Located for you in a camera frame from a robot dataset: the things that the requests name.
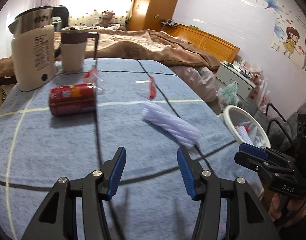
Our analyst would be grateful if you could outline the white trash bin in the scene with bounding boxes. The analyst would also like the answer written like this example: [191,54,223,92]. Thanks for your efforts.
[222,105,271,148]

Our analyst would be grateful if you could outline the red snack wrapper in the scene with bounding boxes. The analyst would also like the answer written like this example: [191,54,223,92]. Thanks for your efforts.
[148,76,156,100]

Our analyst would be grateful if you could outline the teddy bear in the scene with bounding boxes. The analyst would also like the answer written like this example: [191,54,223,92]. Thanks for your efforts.
[95,10,115,28]

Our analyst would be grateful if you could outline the wooden headboard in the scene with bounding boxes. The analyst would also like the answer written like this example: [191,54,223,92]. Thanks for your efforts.
[163,24,240,63]

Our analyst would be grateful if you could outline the clear red torn wrapper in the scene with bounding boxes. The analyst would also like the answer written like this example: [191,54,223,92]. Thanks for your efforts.
[82,67,104,92]

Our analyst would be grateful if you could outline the red drink can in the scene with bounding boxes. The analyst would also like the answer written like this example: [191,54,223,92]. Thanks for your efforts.
[48,83,96,116]

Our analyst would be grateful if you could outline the white steel electric kettle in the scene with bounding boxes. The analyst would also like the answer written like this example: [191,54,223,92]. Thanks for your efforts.
[8,5,69,92]

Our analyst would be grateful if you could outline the white brown lidded mug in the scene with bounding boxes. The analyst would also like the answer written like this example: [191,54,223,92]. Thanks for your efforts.
[60,26,100,73]

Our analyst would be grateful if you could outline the white nightstand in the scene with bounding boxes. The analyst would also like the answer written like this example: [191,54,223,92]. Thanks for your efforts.
[215,62,257,100]

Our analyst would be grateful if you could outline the brown blanket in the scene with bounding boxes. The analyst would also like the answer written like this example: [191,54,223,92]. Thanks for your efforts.
[0,28,220,78]

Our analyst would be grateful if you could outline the pink bed sheet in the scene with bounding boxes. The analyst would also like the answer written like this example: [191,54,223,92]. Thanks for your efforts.
[169,66,217,102]

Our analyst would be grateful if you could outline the purple ribbed plastic cup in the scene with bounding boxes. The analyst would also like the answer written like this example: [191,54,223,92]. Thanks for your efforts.
[142,101,199,148]

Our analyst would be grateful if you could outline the right hand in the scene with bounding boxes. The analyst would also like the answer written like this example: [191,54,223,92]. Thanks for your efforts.
[269,193,306,228]

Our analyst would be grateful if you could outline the wooden wardrobe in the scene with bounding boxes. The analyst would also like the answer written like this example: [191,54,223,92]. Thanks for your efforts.
[126,0,178,31]

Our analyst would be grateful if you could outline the green printed plastic bag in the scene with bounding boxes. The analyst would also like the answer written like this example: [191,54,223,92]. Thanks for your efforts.
[218,82,240,109]

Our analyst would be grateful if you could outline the cartoon children wall sticker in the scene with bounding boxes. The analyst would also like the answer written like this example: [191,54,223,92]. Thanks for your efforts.
[283,26,306,73]

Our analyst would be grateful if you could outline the grey cushioned chair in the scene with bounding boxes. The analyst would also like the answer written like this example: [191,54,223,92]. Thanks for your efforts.
[238,98,306,156]

